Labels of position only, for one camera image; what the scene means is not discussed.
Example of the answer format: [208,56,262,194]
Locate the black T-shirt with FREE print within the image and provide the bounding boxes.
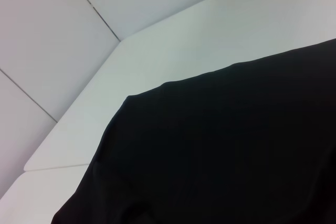
[51,38,336,224]

